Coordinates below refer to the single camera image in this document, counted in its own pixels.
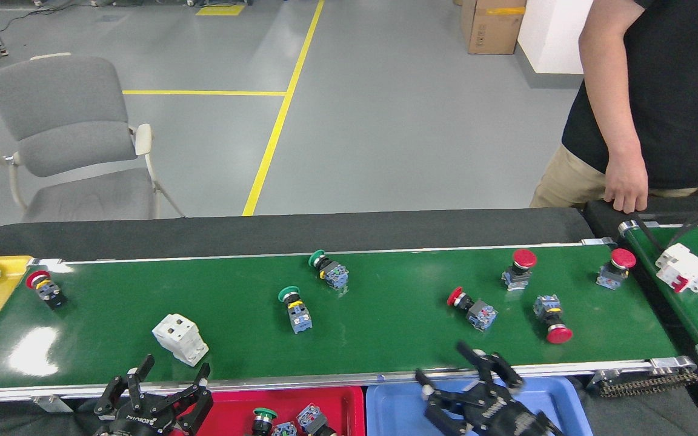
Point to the black guide bar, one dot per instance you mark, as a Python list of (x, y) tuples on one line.
[(646, 230)]

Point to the person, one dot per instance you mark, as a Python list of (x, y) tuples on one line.
[(682, 91)]

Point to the grey office chair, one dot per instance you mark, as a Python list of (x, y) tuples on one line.
[(58, 103)]

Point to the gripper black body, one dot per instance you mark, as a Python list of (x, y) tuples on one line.
[(506, 418), (140, 424)]

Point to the red plastic bin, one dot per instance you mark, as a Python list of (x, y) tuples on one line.
[(234, 406)]

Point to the blue plastic bin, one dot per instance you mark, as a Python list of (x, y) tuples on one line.
[(391, 412)]

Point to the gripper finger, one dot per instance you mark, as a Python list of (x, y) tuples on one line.
[(446, 402), (497, 369), (125, 390), (194, 406)]

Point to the white circuit breaker red lever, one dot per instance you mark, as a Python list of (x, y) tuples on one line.
[(685, 266)]

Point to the person's right hand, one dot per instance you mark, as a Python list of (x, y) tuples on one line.
[(626, 188)]

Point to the brown cardboard box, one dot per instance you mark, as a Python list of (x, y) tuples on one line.
[(494, 27)]

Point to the long green conveyor belt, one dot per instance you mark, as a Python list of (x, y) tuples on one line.
[(385, 339)]

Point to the long black felt cover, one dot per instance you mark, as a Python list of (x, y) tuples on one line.
[(264, 233)]

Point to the person's right forearm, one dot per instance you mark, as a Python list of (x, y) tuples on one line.
[(615, 121)]

